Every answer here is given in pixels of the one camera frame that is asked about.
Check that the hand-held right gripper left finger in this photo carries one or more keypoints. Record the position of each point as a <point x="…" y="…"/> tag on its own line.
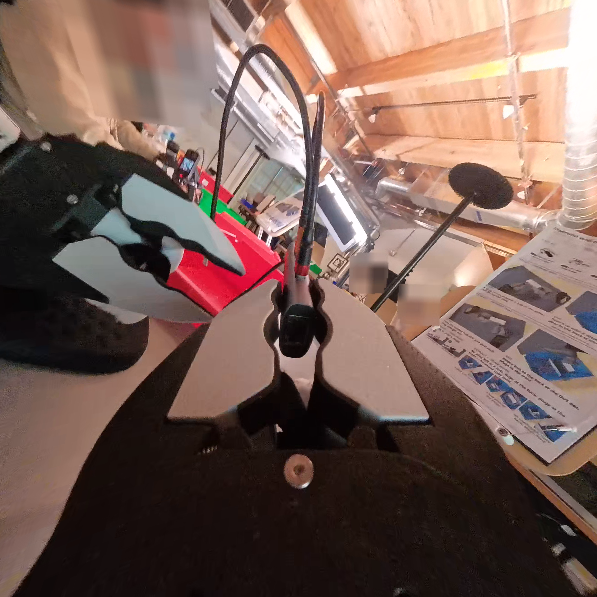
<point x="224" y="368"/>

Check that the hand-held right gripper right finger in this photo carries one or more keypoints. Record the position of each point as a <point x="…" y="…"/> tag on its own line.
<point x="368" y="368"/>

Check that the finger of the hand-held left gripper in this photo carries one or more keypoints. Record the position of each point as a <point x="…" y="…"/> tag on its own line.
<point x="177" y="214"/>
<point x="116" y="280"/>

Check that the red plastic bin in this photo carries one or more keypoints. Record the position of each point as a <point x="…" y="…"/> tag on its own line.
<point x="219" y="280"/>
<point x="214" y="186"/>

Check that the green plastic bin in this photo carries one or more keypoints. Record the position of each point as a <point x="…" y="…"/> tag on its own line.
<point x="224" y="212"/>

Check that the black honeycomb cushion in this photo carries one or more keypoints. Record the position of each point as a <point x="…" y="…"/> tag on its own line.
<point x="70" y="336"/>

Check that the black disc floor lamp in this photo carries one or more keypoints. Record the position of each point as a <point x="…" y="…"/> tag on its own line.
<point x="252" y="168"/>
<point x="480" y="186"/>

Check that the black white tag sign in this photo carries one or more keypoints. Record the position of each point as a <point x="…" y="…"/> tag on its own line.
<point x="336" y="263"/>

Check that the white light panel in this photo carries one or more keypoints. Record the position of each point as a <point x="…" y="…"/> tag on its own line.
<point x="343" y="214"/>

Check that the wooden backboard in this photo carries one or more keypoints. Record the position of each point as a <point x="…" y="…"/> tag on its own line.
<point x="573" y="459"/>

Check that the silver ceiling duct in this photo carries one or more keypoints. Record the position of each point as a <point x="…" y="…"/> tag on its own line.
<point x="580" y="140"/>
<point x="443" y="205"/>

